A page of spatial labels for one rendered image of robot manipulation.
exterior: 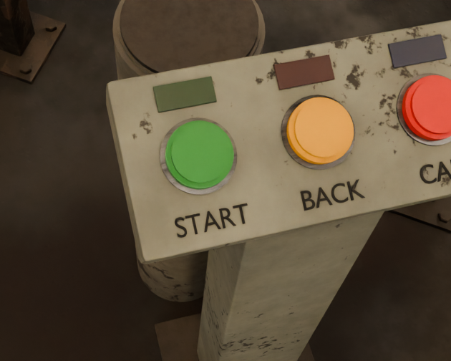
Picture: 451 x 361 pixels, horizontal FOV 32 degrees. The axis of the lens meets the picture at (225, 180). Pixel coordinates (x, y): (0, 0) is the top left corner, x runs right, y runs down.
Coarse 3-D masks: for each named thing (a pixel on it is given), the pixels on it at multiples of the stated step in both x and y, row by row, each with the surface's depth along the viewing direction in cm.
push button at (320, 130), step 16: (304, 112) 47; (320, 112) 47; (336, 112) 47; (288, 128) 47; (304, 128) 46; (320, 128) 47; (336, 128) 47; (352, 128) 47; (304, 144) 46; (320, 144) 46; (336, 144) 47; (320, 160) 47
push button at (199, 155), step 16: (192, 128) 45; (208, 128) 46; (176, 144) 45; (192, 144) 45; (208, 144) 46; (224, 144) 46; (176, 160) 45; (192, 160) 45; (208, 160) 45; (224, 160) 46; (176, 176) 45; (192, 176) 45; (208, 176) 45; (224, 176) 46
